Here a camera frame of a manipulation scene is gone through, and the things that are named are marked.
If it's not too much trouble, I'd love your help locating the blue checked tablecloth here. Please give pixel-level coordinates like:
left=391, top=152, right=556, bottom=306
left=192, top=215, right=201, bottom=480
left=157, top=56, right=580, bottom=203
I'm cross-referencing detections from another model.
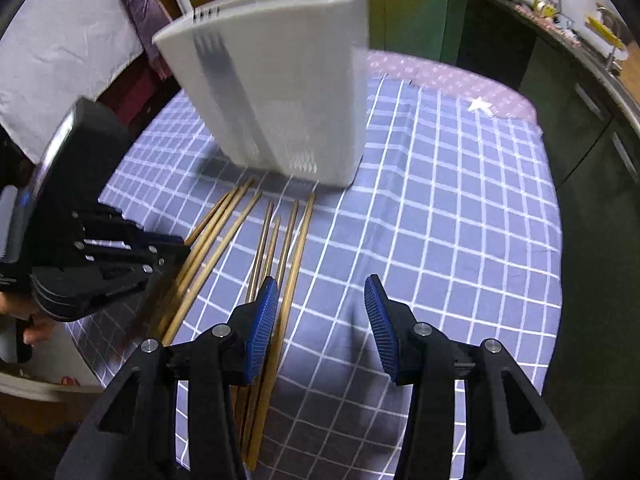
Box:
left=65, top=72, right=563, bottom=480

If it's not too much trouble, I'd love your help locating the white plastic utensil holder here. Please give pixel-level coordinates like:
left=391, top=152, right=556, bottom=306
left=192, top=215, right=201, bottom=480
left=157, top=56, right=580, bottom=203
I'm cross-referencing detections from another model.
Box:
left=151, top=0, right=372, bottom=188

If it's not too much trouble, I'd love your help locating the bunch of wooden chopsticks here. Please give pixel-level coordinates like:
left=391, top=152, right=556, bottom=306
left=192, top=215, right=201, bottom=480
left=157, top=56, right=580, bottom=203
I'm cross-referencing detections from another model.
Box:
left=120, top=177, right=317, bottom=472

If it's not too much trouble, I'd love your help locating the dark kitchen countertop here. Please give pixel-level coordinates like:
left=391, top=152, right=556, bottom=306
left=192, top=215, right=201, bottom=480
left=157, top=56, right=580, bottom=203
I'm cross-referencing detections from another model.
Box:
left=445, top=0, right=640, bottom=131

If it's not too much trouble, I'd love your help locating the purple striped apron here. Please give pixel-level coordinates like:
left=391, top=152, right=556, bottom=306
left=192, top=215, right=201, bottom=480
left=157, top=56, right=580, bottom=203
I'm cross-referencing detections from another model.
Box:
left=107, top=0, right=173, bottom=81

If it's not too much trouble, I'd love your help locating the white hanging sheet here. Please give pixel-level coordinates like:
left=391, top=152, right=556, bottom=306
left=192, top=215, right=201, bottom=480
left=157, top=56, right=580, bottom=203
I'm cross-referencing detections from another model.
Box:
left=0, top=0, right=146, bottom=161

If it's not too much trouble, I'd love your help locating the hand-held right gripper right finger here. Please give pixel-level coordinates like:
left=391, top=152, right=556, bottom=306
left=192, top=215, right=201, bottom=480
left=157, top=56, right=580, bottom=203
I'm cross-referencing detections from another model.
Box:
left=363, top=274, right=586, bottom=480

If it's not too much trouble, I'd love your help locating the dark red cloth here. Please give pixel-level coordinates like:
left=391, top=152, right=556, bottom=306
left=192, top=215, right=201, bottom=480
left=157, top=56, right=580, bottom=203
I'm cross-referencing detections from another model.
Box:
left=97, top=60, right=183, bottom=128

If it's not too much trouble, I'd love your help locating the purple patterned cloth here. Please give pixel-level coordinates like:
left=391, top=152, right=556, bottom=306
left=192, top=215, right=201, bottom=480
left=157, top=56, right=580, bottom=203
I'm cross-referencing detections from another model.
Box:
left=367, top=49, right=543, bottom=133

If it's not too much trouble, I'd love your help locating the person's left hand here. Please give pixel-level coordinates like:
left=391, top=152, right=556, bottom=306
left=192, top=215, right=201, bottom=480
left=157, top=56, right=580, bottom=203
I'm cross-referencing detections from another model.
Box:
left=0, top=292, right=56, bottom=346

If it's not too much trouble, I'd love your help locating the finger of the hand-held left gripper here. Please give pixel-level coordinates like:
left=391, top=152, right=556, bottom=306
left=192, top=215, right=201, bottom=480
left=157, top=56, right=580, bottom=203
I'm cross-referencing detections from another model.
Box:
left=31, top=259, right=167, bottom=323
left=72, top=206, right=192, bottom=267

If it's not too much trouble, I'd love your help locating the yellow plastic item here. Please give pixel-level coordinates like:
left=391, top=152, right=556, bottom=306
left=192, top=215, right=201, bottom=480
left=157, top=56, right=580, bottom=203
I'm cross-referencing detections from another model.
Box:
left=585, top=14, right=621, bottom=46

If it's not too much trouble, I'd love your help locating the green sink base cabinet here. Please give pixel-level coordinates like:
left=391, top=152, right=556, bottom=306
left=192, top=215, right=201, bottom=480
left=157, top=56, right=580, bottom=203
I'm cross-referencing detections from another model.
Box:
left=370, top=0, right=640, bottom=186

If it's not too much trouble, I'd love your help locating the white box with red print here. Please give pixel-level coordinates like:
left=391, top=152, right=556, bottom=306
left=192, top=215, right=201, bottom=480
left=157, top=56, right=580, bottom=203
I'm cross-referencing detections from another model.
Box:
left=30, top=322, right=108, bottom=391

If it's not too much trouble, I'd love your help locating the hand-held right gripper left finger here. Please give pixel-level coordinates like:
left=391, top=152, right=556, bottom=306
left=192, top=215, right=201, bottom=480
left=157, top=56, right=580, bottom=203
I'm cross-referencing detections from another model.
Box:
left=54, top=276, right=280, bottom=480

